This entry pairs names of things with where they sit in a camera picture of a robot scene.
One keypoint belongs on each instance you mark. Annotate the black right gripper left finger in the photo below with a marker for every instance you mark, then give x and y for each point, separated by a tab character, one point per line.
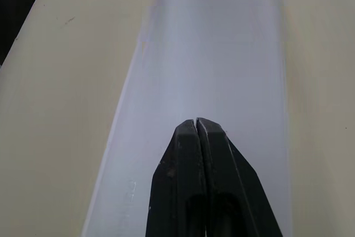
177	178

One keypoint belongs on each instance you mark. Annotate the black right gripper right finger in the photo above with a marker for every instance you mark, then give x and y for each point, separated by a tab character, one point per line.
235	187

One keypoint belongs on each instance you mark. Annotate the white plastic case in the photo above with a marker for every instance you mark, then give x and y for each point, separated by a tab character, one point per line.
208	67

